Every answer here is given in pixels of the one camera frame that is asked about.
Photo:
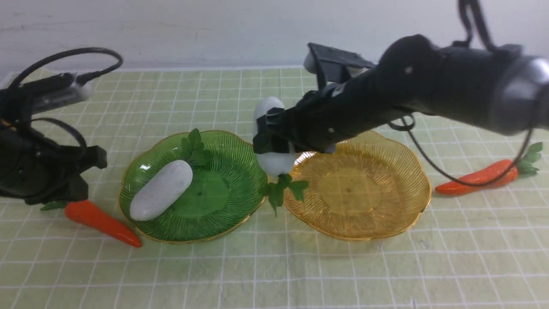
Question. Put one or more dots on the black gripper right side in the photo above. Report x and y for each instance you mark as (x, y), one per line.
(325, 117)

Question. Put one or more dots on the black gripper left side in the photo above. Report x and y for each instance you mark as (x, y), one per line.
(37, 170)

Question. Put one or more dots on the white toy radish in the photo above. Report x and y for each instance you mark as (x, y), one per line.
(171, 181)
(277, 165)

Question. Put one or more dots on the orange toy carrot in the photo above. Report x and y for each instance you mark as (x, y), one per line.
(90, 215)
(524, 168)

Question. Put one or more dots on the green ribbed plastic plate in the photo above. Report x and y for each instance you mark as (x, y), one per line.
(224, 193)

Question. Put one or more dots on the amber ribbed plastic plate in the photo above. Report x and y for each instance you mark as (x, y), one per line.
(370, 188)

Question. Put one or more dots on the wrist camera left side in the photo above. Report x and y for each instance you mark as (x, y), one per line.
(45, 94)

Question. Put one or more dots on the black wrist camera right side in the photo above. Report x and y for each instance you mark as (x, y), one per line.
(330, 64)

